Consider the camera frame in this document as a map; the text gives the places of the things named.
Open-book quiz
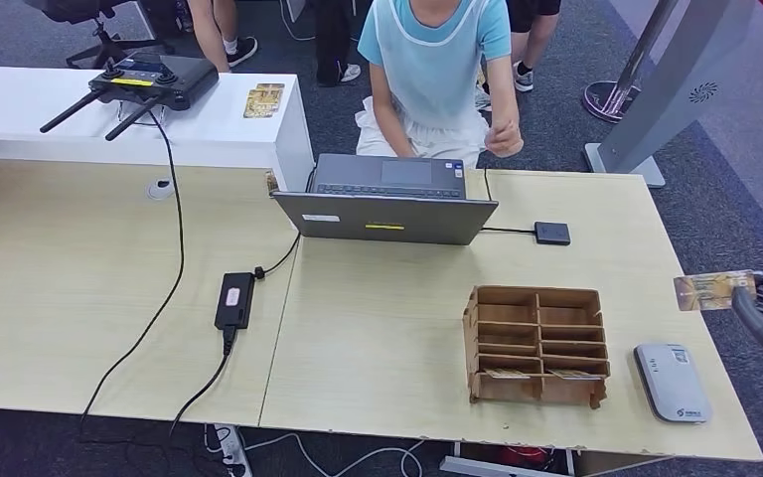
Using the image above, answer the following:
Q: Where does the person's left hand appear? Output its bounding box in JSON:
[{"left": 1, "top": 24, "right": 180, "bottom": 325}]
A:
[{"left": 484, "top": 120, "right": 526, "bottom": 159}]

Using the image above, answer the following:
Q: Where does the ID card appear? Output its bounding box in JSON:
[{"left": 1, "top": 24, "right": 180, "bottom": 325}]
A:
[{"left": 674, "top": 270, "right": 757, "bottom": 313}]

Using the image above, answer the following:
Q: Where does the person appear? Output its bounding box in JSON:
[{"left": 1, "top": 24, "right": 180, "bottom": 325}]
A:
[
  {"left": 355, "top": 0, "right": 526, "bottom": 171},
  {"left": 187, "top": 0, "right": 259, "bottom": 74},
  {"left": 506, "top": 0, "right": 562, "bottom": 93},
  {"left": 315, "top": 0, "right": 363, "bottom": 88}
]

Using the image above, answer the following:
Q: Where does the white card reader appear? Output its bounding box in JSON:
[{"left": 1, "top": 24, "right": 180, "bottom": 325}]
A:
[{"left": 632, "top": 343, "right": 713, "bottom": 424}]

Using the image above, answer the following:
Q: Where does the wooden card organizer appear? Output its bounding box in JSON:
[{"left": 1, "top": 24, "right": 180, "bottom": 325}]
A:
[{"left": 463, "top": 284, "right": 612, "bottom": 410}]

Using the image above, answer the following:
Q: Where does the small black square box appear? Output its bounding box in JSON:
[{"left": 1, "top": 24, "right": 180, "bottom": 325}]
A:
[{"left": 533, "top": 222, "right": 572, "bottom": 247}]

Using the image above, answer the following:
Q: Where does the grey laptop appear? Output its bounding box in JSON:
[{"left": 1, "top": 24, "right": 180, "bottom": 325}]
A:
[{"left": 271, "top": 153, "right": 500, "bottom": 247}]

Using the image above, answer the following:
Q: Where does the grey kiosk stand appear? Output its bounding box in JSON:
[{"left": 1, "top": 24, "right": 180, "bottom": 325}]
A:
[{"left": 583, "top": 0, "right": 757, "bottom": 190}]

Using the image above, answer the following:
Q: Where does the red object under desk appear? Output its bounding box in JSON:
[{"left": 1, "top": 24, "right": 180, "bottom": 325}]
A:
[{"left": 501, "top": 445, "right": 554, "bottom": 470}]

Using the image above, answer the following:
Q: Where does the black power adapter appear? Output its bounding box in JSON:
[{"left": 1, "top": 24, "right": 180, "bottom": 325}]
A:
[{"left": 214, "top": 271, "right": 256, "bottom": 331}]

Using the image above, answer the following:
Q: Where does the grey bar under desk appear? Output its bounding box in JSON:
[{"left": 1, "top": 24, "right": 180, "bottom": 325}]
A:
[{"left": 438, "top": 456, "right": 570, "bottom": 477}]

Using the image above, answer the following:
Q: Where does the black remote controller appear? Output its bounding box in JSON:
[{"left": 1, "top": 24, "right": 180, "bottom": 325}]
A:
[{"left": 39, "top": 52, "right": 220, "bottom": 142}]

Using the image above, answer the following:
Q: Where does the black office chair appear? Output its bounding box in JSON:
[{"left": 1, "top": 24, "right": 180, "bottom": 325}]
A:
[{"left": 22, "top": 0, "right": 176, "bottom": 71}]

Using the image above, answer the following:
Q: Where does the white power strip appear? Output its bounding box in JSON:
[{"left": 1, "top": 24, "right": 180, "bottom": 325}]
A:
[{"left": 204, "top": 424, "right": 249, "bottom": 477}]

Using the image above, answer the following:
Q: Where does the white counter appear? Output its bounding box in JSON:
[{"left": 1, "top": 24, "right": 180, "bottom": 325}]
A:
[{"left": 0, "top": 66, "right": 316, "bottom": 192}]

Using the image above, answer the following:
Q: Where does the thin black box cable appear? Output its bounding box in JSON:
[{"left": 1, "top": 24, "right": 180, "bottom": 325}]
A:
[{"left": 480, "top": 169, "right": 536, "bottom": 235}]

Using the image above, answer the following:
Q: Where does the metal stanchion post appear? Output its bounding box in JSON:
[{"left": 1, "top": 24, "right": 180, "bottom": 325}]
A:
[{"left": 581, "top": 0, "right": 679, "bottom": 124}]

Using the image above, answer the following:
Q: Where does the white floor cable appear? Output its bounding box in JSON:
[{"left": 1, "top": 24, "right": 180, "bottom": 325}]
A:
[{"left": 279, "top": 0, "right": 317, "bottom": 42}]

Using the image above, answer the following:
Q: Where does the black adapter laptop cable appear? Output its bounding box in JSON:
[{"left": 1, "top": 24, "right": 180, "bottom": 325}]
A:
[{"left": 253, "top": 167, "right": 317, "bottom": 282}]

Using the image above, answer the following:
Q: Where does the long black controller cable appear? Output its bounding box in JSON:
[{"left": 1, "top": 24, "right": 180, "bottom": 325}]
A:
[{"left": 78, "top": 110, "right": 188, "bottom": 449}]

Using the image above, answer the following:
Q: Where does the white cable under desk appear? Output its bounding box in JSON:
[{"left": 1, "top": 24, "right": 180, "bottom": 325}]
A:
[{"left": 242, "top": 432, "right": 425, "bottom": 477}]

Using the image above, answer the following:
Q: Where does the black adapter mains cable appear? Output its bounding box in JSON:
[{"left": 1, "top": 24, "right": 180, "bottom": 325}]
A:
[{"left": 168, "top": 325, "right": 238, "bottom": 441}]

